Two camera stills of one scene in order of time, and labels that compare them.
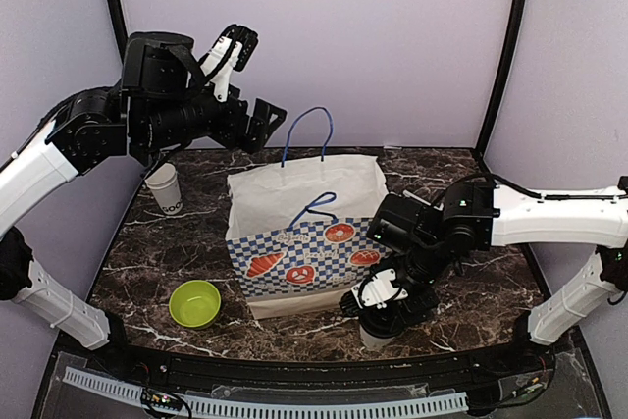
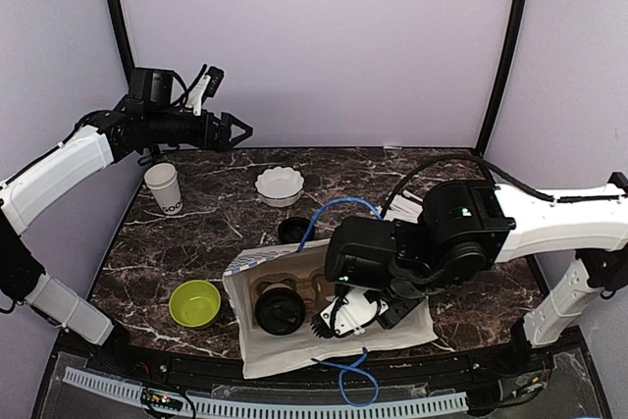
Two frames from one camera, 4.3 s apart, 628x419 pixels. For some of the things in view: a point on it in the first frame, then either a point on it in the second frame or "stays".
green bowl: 195,303 stays
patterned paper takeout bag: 296,234 -> 267,354
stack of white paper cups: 164,183 stays
